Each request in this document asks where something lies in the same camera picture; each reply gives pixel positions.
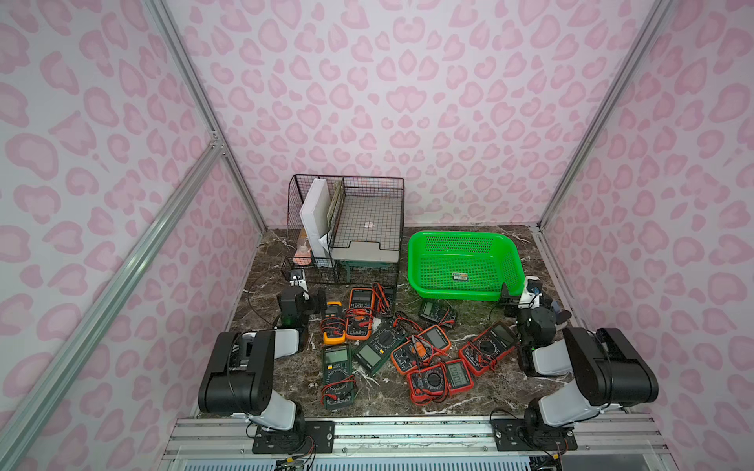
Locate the orange multimeter near rack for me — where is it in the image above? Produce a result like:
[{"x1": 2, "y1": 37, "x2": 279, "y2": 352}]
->
[{"x1": 346, "y1": 288, "x2": 374, "y2": 341}]

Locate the orange Victor multimeter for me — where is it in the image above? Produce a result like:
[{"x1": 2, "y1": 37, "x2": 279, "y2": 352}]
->
[{"x1": 391, "y1": 325, "x2": 452, "y2": 376}]

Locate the red multimeter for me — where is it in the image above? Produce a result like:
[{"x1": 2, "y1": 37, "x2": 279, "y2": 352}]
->
[
  {"x1": 459, "y1": 323, "x2": 518, "y2": 377},
  {"x1": 406, "y1": 359, "x2": 474, "y2": 405}
]

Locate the grey tray on rack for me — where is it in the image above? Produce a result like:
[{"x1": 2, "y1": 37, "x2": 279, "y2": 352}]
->
[{"x1": 329, "y1": 195, "x2": 404, "y2": 264}]

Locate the aluminium front rail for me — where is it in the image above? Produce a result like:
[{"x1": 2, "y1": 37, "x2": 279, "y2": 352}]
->
[{"x1": 157, "y1": 413, "x2": 679, "y2": 470}]

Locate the green plastic basket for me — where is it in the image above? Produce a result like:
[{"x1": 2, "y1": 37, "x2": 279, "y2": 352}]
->
[{"x1": 406, "y1": 231, "x2": 526, "y2": 302}]

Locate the black multimeter by rack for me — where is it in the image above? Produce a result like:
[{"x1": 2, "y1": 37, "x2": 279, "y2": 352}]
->
[{"x1": 371, "y1": 283, "x2": 395, "y2": 318}]

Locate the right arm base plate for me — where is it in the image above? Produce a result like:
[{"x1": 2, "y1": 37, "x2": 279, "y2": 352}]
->
[{"x1": 491, "y1": 418, "x2": 578, "y2": 453}]

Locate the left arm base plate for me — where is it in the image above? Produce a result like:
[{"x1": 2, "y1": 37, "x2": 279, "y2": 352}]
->
[{"x1": 251, "y1": 420, "x2": 336, "y2": 455}]

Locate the yellow multimeter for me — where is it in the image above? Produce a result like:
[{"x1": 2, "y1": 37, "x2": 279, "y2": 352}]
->
[{"x1": 320, "y1": 301, "x2": 347, "y2": 347}]

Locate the green multimeter centre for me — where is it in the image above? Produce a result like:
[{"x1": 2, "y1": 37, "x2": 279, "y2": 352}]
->
[{"x1": 353, "y1": 325, "x2": 406, "y2": 376}]

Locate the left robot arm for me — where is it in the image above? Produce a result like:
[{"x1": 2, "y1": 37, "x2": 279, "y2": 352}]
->
[{"x1": 198, "y1": 286, "x2": 327, "y2": 436}]

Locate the black wire mesh rack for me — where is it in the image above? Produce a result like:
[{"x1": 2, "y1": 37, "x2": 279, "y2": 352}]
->
[{"x1": 286, "y1": 174, "x2": 406, "y2": 285}]

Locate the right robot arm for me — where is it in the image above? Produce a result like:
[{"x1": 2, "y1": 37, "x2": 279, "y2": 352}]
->
[{"x1": 500, "y1": 278, "x2": 660, "y2": 447}]

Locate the red multimeter front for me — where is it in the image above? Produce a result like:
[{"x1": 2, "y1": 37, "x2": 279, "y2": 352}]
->
[{"x1": 406, "y1": 359, "x2": 474, "y2": 405}]

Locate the small dark multimeter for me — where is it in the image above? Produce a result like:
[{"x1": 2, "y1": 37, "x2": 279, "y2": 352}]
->
[{"x1": 417, "y1": 299, "x2": 458, "y2": 329}]

